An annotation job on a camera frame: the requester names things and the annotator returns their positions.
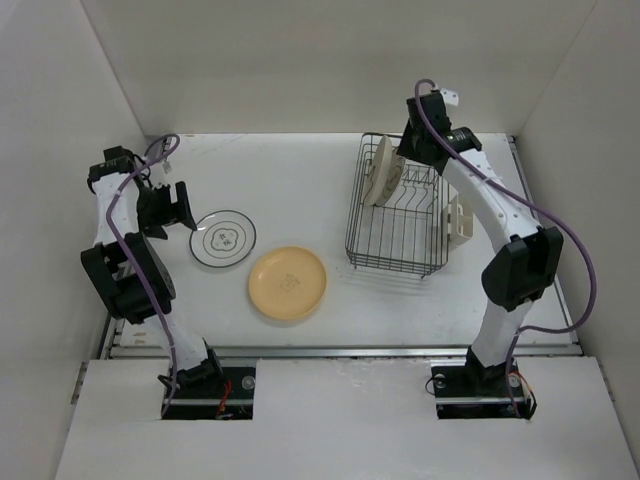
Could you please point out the white patterned plate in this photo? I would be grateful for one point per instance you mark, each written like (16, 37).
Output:
(223, 239)
(393, 179)

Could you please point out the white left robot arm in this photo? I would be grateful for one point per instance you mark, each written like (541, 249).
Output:
(128, 274)

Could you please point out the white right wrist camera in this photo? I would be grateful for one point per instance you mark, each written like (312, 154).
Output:
(450, 97)

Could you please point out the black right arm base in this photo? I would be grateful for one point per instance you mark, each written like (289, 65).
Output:
(461, 395)

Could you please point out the aluminium rail right side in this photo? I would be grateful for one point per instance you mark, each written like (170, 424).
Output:
(550, 314)

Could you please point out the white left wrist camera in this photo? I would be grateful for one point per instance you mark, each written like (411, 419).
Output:
(161, 171)

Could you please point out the aluminium rail front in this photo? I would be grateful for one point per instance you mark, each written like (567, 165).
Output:
(350, 352)

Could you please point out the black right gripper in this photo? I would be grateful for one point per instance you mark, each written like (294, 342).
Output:
(407, 146)

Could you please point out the yellow plate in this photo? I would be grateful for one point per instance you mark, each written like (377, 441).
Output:
(288, 283)

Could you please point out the aluminium rail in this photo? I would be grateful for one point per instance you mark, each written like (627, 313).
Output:
(550, 314)
(350, 352)

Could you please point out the cream white plate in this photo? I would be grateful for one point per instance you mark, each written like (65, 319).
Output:
(379, 189)

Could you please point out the beige cutlery holder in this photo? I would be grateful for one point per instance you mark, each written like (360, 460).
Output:
(458, 221)

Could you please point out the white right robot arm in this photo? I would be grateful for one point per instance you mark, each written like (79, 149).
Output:
(526, 255)

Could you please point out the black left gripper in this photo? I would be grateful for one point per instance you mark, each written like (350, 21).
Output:
(170, 213)

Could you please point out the grey wire dish rack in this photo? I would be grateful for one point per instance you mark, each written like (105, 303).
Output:
(409, 232)

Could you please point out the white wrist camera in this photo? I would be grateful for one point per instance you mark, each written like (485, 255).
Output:
(450, 97)
(161, 171)

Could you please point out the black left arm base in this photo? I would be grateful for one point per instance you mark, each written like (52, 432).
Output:
(229, 399)

